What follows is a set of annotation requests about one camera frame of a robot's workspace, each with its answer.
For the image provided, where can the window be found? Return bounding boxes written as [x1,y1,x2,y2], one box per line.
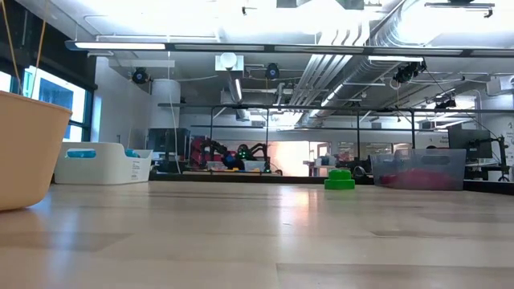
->
[0,66,95,144]

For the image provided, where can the small green toy block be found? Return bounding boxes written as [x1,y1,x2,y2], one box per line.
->
[324,169,357,191]

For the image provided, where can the black background robot arms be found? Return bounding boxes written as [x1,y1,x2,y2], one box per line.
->
[199,138,271,174]

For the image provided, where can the black background rack frame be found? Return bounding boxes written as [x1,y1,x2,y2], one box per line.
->
[157,102,514,162]

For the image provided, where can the red toy block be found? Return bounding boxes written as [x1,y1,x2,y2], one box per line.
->
[415,168,458,191]
[378,171,418,191]

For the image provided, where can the black hanging camera cluster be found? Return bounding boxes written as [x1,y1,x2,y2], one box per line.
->
[392,59,428,84]

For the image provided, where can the black background monitor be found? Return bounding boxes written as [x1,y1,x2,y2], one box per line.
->
[447,128,494,160]

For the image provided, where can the grey translucent plastic bin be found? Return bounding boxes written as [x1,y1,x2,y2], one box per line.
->
[369,148,467,192]

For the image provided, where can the white plastic bin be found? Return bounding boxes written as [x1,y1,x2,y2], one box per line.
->
[53,141,154,186]

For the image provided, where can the white round ceiling lamp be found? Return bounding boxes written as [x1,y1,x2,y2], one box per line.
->
[214,51,245,73]

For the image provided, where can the black overhead beam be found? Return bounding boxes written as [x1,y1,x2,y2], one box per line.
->
[64,39,514,59]

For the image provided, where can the beige hanging rope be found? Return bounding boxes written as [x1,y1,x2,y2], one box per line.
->
[0,0,50,96]

